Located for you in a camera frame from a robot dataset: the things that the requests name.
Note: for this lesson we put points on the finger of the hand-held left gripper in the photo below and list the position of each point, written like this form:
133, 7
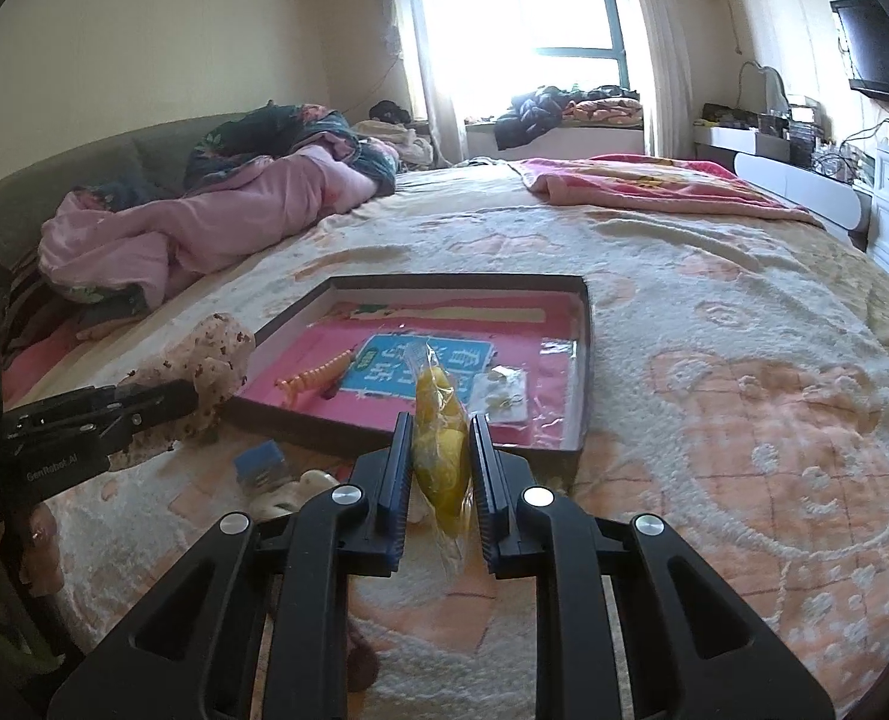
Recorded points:
77, 405
159, 405

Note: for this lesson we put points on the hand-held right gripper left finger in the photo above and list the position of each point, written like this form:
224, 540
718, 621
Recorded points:
393, 499

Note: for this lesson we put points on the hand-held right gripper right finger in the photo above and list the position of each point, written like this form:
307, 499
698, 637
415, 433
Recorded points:
487, 499

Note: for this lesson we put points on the yellow hair clip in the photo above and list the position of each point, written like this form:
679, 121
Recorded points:
437, 457

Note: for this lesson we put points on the floral fabric scrunchie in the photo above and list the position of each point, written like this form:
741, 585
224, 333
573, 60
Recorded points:
212, 360

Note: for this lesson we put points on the white hair claw clip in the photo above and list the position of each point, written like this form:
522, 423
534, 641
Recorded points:
302, 491

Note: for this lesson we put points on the small blue box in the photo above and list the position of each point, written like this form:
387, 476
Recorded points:
261, 465

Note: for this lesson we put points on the pink-lined cardboard box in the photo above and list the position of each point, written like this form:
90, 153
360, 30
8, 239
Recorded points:
444, 330

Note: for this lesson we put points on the person's left hand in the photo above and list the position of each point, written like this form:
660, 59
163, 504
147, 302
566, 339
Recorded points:
37, 547

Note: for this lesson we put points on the dark striped cloth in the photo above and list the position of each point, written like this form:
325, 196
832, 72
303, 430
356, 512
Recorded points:
36, 300

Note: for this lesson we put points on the small clear earring bag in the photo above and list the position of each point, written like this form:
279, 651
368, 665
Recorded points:
501, 394

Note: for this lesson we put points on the blue printed card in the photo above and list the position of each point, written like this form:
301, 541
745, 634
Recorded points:
384, 367

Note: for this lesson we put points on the orange hair clip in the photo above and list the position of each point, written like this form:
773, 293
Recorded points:
306, 382

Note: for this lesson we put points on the pink quilt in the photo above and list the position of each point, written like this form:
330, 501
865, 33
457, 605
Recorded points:
249, 202

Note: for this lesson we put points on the grey upholstered headboard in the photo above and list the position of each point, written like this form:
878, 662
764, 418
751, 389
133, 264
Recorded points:
54, 172

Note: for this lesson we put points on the cream bear-pattern bed blanket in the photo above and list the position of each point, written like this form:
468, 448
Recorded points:
714, 405

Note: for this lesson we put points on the dark floral quilt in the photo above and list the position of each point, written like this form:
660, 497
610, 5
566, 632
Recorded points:
279, 127

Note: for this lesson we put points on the pink printed blanket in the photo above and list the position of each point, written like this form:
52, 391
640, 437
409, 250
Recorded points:
639, 180

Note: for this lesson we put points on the beige clothes pile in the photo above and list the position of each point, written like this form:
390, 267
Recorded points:
399, 141

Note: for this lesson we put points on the white window seat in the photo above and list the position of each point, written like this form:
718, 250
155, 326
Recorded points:
587, 141

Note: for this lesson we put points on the black bag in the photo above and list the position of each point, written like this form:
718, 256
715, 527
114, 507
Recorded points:
388, 111

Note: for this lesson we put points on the dark jacket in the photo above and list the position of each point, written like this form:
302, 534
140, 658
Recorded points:
527, 116

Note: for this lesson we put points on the orange patterned bedding pile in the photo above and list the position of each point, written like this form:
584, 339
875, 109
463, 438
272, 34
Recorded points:
606, 109

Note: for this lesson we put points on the white rounded desk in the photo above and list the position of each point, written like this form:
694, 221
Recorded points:
789, 180

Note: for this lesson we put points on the sheer white curtain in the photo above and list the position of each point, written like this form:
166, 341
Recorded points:
422, 52
658, 52

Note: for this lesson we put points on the window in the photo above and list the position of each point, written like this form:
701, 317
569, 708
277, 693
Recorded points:
519, 7

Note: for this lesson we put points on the black television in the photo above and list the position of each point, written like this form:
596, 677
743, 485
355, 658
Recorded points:
879, 45

